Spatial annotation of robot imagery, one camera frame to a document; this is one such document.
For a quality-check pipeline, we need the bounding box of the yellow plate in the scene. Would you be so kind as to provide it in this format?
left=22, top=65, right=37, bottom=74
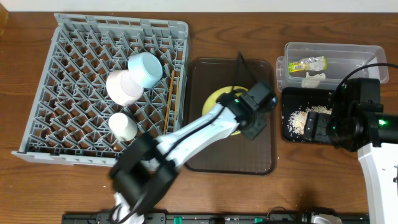
left=201, top=85, right=249, bottom=136

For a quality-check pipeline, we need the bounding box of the orange green snack wrapper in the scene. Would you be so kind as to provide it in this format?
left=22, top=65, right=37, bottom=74
left=288, top=56, right=328, bottom=73

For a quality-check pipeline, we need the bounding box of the wooden chopstick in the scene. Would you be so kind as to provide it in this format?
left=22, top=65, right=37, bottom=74
left=163, top=70, right=175, bottom=134
left=173, top=77, right=180, bottom=131

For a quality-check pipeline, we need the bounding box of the light blue bowl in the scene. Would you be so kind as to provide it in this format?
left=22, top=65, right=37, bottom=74
left=127, top=52, right=163, bottom=88

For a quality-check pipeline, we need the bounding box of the white pink cup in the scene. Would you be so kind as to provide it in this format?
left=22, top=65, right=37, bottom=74
left=108, top=113, right=138, bottom=141

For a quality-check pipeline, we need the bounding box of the white pink bowl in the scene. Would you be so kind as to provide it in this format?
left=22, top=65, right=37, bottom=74
left=106, top=70, right=144, bottom=106

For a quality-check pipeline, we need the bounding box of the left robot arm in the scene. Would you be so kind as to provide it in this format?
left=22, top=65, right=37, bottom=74
left=109, top=90, right=277, bottom=223

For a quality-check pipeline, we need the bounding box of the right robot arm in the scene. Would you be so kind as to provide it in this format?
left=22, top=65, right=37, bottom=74
left=303, top=78, right=397, bottom=223

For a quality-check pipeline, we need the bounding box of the spilled rice food waste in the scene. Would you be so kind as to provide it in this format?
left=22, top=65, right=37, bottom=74
left=287, top=106, right=332, bottom=135

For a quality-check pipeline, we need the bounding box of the black waste tray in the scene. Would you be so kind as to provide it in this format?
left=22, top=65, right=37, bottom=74
left=280, top=86, right=358, bottom=147

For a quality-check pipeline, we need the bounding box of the dark brown serving tray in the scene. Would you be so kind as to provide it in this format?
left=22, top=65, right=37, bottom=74
left=183, top=58, right=277, bottom=175

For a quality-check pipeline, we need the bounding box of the crumpled white tissue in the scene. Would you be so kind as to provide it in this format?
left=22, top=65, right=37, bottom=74
left=301, top=72, right=326, bottom=88

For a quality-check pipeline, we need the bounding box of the clear plastic bin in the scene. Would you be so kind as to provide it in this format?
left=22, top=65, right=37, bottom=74
left=275, top=42, right=386, bottom=91

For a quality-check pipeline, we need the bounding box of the grey plastic dish rack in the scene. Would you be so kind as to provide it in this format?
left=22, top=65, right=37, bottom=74
left=15, top=13, right=189, bottom=166

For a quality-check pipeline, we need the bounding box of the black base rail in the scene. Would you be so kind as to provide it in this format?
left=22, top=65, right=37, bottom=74
left=61, top=207, right=371, bottom=224

